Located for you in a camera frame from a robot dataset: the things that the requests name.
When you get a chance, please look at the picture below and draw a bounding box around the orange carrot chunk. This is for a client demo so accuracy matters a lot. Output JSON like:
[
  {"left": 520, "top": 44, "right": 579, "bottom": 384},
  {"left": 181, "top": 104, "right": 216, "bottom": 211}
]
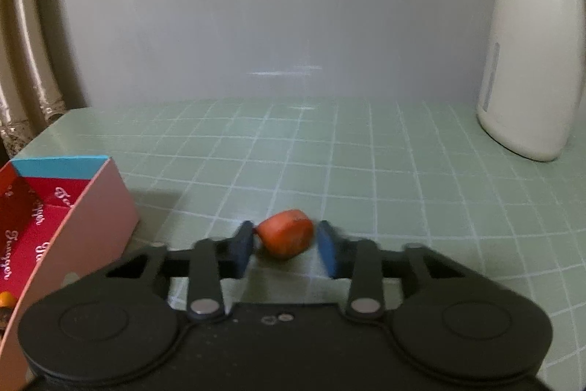
[{"left": 257, "top": 210, "right": 315, "bottom": 261}]

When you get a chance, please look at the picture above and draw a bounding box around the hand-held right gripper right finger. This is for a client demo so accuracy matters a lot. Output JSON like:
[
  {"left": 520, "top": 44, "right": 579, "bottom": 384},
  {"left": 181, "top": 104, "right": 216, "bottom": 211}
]
[{"left": 317, "top": 221, "right": 477, "bottom": 323}]

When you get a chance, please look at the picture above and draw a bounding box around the colourful cardboard box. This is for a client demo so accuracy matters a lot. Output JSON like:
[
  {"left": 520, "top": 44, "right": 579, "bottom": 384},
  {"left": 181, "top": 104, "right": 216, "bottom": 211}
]
[{"left": 0, "top": 155, "right": 140, "bottom": 391}]

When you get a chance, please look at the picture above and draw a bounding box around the beige satin curtain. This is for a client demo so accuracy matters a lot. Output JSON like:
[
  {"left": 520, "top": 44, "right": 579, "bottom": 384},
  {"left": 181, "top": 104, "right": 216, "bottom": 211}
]
[{"left": 0, "top": 0, "right": 90, "bottom": 154}]

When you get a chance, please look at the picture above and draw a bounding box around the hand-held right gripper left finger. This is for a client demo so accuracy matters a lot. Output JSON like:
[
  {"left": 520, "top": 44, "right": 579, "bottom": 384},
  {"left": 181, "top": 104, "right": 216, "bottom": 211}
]
[{"left": 105, "top": 221, "right": 255, "bottom": 323}]

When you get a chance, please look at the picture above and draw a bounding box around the green grid table mat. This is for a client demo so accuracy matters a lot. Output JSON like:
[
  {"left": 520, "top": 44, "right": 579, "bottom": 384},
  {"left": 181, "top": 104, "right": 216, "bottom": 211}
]
[{"left": 21, "top": 98, "right": 586, "bottom": 391}]

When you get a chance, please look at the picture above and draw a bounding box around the cream thermos jug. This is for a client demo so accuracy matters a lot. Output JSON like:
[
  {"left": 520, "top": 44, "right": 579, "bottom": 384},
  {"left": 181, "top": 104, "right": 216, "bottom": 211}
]
[{"left": 476, "top": 0, "right": 586, "bottom": 163}]

